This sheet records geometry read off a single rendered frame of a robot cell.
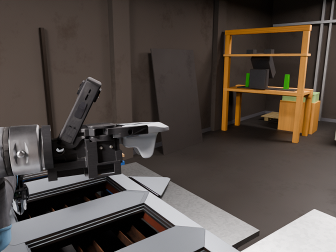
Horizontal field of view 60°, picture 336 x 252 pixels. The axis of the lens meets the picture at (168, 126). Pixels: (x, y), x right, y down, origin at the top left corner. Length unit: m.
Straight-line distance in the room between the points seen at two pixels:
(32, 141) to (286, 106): 6.61
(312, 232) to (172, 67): 4.34
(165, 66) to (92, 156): 4.54
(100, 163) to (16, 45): 3.39
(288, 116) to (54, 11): 5.08
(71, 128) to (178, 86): 4.73
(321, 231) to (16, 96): 3.39
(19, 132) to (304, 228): 0.87
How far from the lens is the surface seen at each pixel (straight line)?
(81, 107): 0.48
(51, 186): 1.84
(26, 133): 0.47
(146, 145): 0.50
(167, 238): 1.28
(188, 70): 5.44
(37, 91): 3.91
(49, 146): 0.46
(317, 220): 1.13
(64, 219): 1.48
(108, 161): 0.48
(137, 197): 1.59
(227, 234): 1.52
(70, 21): 4.14
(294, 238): 1.00
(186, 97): 5.32
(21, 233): 1.44
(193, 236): 1.29
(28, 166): 0.48
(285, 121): 6.97
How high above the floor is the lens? 1.57
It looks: 13 degrees down
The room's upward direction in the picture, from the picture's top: straight up
